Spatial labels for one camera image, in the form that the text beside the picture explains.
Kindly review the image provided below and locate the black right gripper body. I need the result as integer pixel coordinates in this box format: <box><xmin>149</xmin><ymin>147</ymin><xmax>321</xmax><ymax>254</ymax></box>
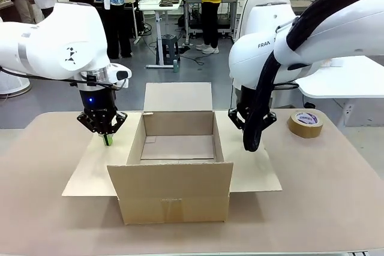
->
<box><xmin>236</xmin><ymin>86</ymin><xmax>257</xmax><ymax>121</ymax></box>

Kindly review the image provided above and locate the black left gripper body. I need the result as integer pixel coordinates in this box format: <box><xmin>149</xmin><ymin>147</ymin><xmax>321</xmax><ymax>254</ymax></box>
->
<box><xmin>78</xmin><ymin>83</ymin><xmax>118</xmax><ymax>135</ymax></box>

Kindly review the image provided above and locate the brown packing tape roll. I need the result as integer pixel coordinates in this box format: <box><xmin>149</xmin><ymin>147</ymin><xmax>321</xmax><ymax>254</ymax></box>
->
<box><xmin>286</xmin><ymin>110</ymin><xmax>325</xmax><ymax>140</ymax></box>

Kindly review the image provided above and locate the white side table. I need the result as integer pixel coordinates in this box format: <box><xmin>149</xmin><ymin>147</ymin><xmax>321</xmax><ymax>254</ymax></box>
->
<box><xmin>295</xmin><ymin>56</ymin><xmax>384</xmax><ymax>128</ymax></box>

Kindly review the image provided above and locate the grey plastic stool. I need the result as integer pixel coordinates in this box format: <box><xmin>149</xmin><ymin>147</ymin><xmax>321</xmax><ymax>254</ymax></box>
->
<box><xmin>155</xmin><ymin>35</ymin><xmax>181</xmax><ymax>66</ymax></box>

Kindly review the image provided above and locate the brown cardboard box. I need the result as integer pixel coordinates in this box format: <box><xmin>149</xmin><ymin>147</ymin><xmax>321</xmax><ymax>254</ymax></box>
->
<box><xmin>61</xmin><ymin>82</ymin><xmax>284</xmax><ymax>226</ymax></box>

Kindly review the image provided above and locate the person in floral shirt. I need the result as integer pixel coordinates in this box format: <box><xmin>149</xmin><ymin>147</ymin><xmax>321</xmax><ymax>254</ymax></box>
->
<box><xmin>92</xmin><ymin>0</ymin><xmax>133</xmax><ymax>59</ymax></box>

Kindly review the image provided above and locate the white standing desk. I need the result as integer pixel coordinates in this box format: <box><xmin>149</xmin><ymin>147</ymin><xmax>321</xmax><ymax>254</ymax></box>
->
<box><xmin>137</xmin><ymin>0</ymin><xmax>184</xmax><ymax>70</ymax></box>

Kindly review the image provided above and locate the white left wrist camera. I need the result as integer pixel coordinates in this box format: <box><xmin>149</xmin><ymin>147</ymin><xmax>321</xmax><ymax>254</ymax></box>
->
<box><xmin>109</xmin><ymin>63</ymin><xmax>133</xmax><ymax>89</ymax></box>

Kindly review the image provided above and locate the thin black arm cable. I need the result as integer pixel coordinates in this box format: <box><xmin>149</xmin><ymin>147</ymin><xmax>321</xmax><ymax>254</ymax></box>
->
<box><xmin>0</xmin><ymin>66</ymin><xmax>124</xmax><ymax>92</ymax></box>

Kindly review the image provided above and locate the black sleeved cable bundle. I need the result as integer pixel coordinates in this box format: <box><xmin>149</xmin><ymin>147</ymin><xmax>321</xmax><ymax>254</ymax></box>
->
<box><xmin>242</xmin><ymin>0</ymin><xmax>365</xmax><ymax>153</ymax></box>

